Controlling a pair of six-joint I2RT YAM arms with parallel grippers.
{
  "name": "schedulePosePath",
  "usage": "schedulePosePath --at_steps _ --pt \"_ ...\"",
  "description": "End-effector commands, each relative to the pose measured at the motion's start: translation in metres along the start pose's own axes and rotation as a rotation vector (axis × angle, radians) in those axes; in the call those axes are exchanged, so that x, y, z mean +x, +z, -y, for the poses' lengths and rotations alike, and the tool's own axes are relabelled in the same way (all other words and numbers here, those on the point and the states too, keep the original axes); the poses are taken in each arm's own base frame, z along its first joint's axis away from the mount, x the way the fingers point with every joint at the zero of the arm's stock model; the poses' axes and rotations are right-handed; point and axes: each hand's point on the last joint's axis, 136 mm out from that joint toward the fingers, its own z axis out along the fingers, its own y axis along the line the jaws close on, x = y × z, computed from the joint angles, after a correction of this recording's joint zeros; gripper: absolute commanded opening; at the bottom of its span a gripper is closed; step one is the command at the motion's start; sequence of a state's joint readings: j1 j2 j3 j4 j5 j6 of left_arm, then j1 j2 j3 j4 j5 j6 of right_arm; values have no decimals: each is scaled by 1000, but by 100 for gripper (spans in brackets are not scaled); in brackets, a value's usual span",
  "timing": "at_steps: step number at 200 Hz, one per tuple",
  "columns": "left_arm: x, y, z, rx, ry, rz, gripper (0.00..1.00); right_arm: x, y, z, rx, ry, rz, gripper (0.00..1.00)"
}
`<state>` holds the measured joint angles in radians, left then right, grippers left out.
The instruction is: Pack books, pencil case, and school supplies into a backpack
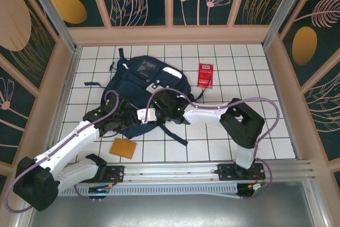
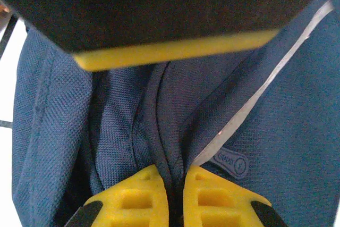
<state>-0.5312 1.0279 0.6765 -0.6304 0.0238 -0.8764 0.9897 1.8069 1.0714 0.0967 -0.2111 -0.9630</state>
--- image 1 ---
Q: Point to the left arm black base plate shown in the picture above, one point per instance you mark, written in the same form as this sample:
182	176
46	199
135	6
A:
117	171

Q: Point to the navy blue backpack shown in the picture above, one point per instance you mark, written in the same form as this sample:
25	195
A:
132	78

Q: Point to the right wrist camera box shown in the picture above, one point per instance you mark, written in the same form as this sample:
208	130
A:
148	115

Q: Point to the long aluminium mounting rail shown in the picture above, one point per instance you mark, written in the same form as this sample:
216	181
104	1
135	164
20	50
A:
170	171

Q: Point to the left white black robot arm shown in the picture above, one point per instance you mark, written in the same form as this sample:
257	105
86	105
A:
74	142

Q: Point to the orange flat wallet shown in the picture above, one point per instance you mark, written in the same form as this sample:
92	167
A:
122	148

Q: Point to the aluminium side rail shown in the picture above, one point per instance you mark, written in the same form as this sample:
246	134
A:
66	83

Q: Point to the red pencil case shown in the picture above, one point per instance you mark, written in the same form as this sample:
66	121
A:
205	72

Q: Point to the aluminium corner post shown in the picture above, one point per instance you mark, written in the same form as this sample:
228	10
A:
284	11
50	11

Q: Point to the grey metal sheet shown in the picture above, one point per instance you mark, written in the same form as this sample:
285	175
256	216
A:
170	211

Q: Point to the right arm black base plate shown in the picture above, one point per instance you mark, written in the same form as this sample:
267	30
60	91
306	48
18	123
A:
225	171

